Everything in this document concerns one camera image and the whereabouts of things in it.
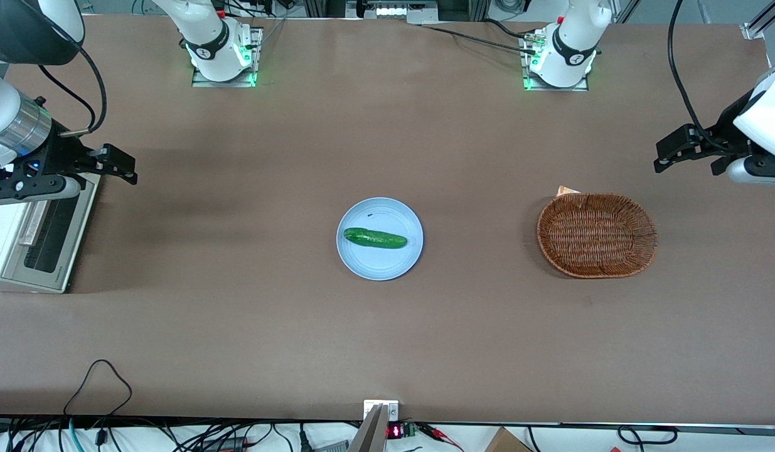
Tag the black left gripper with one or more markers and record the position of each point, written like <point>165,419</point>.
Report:
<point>726,134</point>

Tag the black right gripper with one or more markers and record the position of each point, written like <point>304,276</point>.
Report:
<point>59,152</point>

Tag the grey glass oven door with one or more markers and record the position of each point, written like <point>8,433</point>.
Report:
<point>58,242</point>

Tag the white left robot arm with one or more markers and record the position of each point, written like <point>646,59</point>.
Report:
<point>572,44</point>

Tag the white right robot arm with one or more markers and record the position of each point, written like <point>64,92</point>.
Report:
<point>205,31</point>

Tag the brown oval wicker basket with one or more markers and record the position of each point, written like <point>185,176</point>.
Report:
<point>597,235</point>

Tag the orange paper tag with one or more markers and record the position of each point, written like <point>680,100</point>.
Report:
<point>566,190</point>

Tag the green cucumber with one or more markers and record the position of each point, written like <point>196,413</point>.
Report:
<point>374,238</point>

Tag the light blue round plate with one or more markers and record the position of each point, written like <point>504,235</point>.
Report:
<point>374,263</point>

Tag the black power adapter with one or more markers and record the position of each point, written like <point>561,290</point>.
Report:
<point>227,444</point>

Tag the grey lit control box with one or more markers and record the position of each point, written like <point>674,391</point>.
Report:
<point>393,9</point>

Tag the brown cardboard box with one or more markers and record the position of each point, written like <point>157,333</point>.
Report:
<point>506,442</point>

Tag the grey metal bar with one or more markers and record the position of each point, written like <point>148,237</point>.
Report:
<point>369,433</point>

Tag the red clip leads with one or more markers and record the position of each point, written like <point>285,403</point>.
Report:
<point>434,432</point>

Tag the red digit display module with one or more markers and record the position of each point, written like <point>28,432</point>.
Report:
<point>395,431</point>

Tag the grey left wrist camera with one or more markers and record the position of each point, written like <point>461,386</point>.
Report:
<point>757,171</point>

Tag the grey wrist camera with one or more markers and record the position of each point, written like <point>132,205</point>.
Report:
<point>757,171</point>
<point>29,189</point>

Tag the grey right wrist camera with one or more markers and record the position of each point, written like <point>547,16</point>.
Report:
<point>29,189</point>

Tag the aluminium frame profile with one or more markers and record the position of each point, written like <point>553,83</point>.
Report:
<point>754,28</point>

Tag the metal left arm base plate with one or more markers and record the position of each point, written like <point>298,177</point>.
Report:
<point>553,88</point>

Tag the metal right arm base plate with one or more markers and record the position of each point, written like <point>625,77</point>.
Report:
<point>257,37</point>

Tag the white metal bracket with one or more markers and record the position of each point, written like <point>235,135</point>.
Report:
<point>392,411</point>

